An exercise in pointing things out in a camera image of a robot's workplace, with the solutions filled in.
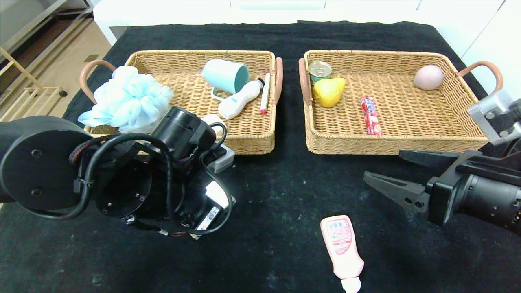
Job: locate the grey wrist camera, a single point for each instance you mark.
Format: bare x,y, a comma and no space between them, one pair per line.
223,160
494,116

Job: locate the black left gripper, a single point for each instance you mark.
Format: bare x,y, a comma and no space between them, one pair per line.
210,216

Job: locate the pink squeeze bottle white cap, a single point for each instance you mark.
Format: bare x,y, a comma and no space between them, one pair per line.
342,244

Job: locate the red Hi-Chew candy pack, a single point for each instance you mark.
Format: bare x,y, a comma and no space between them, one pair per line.
370,116

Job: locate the yellow pear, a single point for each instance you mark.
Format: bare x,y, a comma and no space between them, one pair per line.
327,92

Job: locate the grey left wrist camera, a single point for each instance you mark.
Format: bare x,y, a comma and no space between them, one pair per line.
223,160

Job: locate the white tube with red cap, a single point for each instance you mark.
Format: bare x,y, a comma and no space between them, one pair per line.
265,95

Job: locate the white soap bar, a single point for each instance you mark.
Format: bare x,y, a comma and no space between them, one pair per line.
213,120

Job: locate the grey metal shelf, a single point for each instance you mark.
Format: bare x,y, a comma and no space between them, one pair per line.
40,20

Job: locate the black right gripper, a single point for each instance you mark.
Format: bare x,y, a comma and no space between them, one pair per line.
441,193

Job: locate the light blue bath loofah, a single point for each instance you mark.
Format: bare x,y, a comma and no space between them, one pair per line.
130,101

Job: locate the teal plastic cup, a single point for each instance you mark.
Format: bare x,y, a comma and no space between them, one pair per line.
224,75

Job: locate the pale pink egg-shaped ball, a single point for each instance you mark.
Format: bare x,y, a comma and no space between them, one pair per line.
428,77

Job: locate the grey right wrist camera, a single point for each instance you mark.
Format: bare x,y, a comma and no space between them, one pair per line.
494,116

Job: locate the white side table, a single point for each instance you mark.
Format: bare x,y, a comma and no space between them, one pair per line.
114,16

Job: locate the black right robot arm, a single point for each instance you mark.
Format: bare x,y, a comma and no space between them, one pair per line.
488,201

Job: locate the wooden slatted rack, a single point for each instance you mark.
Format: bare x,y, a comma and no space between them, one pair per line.
24,106

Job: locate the white plastic bottle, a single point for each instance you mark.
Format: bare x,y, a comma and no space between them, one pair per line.
236,103

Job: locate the small tin can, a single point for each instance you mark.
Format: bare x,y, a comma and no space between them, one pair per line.
319,69

